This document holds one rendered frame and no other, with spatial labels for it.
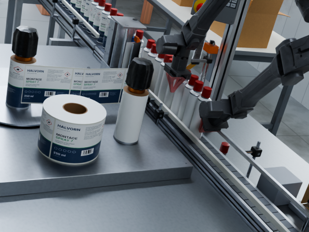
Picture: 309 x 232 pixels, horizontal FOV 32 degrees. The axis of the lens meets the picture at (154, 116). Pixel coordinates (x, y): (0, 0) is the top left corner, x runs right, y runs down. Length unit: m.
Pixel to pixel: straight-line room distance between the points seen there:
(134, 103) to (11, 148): 0.42
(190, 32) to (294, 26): 3.63
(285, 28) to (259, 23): 1.91
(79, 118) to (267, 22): 2.27
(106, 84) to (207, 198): 0.56
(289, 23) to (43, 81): 3.91
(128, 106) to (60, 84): 0.28
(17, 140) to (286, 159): 1.05
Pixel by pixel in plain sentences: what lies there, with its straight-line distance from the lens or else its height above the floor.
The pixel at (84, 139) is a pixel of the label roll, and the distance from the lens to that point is 1.64.
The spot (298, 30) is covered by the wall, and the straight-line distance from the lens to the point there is 5.40.
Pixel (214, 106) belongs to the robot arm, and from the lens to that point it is 1.76.
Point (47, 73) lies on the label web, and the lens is 1.89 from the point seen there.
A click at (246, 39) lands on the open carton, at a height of 0.84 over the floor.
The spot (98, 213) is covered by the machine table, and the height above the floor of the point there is 0.83.
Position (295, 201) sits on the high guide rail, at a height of 0.96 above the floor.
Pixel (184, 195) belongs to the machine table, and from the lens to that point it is 1.75.
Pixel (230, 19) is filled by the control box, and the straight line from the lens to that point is 2.02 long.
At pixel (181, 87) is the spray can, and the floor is 1.02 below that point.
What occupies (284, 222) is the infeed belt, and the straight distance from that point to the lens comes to 1.71.
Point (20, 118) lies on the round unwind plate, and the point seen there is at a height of 0.89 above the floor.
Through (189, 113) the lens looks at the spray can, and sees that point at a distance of 1.99.
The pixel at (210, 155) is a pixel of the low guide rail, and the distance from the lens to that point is 1.86.
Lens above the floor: 1.77
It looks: 25 degrees down
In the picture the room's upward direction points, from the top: 14 degrees clockwise
